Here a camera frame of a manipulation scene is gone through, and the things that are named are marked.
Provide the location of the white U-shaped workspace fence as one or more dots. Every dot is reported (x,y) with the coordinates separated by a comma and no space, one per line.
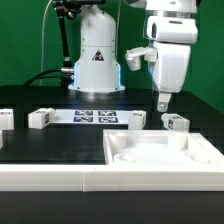
(118,177)

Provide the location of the white marker tag sheet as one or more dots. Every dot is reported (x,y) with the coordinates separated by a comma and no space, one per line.
(98,117)

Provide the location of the white square table top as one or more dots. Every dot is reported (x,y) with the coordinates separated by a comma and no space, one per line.
(150,147)

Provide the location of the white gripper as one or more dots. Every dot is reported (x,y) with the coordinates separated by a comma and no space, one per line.
(169,71)

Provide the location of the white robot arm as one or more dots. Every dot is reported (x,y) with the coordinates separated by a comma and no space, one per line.
(170,30)

